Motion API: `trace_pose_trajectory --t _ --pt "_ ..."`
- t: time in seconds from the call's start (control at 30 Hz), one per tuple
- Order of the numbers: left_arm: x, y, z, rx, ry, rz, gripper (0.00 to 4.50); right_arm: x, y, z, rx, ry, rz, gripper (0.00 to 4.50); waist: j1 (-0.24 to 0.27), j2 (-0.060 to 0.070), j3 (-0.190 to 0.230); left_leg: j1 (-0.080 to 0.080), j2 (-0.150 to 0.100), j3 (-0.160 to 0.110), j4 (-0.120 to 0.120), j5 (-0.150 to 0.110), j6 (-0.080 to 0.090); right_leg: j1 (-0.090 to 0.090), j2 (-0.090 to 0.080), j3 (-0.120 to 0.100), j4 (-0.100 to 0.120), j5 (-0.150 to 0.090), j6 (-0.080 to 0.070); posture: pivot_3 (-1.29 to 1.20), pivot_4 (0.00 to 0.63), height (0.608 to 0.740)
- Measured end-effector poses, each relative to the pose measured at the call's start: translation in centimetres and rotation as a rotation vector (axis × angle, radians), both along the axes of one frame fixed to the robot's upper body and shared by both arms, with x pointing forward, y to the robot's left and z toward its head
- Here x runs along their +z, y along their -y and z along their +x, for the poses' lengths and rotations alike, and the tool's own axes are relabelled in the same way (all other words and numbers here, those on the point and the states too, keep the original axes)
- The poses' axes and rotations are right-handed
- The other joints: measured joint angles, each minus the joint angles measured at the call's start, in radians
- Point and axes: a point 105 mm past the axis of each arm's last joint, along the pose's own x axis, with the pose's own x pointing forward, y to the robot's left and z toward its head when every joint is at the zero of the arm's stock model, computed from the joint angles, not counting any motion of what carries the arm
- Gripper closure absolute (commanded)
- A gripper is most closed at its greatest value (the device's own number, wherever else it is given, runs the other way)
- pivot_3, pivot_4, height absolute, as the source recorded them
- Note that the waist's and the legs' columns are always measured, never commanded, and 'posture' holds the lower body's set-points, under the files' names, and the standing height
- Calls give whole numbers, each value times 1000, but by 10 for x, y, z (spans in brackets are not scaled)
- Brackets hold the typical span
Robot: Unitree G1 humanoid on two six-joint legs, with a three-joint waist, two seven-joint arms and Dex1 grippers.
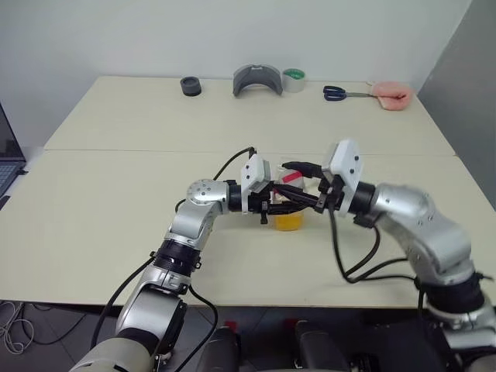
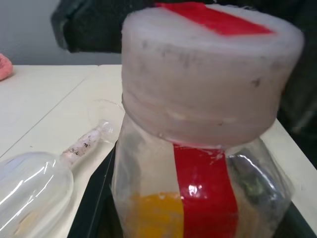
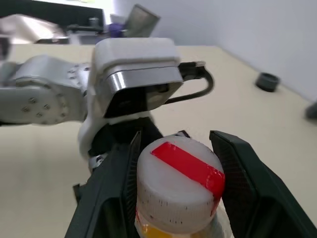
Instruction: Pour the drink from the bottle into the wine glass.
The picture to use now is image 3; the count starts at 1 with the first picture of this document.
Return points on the purple background object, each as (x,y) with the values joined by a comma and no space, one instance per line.
(116,29)

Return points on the grey tilted background panel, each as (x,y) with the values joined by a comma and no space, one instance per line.
(141,21)

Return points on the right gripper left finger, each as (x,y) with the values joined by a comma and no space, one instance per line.
(104,198)

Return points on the white bottle cap red tape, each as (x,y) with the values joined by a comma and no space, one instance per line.
(173,188)

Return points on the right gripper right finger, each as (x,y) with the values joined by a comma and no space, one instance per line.
(260,198)

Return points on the small dark grey cap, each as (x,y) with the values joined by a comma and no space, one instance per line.
(268,83)

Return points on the dark background monitor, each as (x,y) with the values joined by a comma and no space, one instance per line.
(49,10)

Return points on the clear plastic drink bottle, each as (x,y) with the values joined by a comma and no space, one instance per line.
(158,231)

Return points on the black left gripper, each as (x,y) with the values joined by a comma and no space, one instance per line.
(119,136)

